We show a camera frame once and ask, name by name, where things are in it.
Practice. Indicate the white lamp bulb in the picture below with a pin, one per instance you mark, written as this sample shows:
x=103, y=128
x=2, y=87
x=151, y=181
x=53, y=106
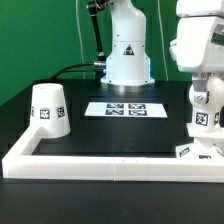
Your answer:
x=206, y=117

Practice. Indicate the white lamp shade cone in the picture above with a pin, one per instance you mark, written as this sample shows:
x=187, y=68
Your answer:
x=49, y=110

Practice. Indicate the white U-shaped frame wall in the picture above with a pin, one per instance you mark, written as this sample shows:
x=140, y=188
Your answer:
x=21, y=163

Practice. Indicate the white lamp base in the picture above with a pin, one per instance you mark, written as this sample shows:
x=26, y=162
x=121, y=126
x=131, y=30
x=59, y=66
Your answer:
x=206, y=144

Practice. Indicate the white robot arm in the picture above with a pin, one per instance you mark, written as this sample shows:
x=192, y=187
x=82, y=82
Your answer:
x=128, y=64

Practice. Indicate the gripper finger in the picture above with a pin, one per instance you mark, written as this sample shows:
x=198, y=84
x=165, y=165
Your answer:
x=200, y=91

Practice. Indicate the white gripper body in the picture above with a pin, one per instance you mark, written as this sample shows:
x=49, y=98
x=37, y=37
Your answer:
x=199, y=43

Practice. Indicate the white marker tag sheet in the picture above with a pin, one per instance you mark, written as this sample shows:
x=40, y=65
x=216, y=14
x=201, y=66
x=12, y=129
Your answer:
x=106, y=109

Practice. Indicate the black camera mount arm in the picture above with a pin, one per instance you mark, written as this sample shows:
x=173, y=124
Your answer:
x=94, y=7

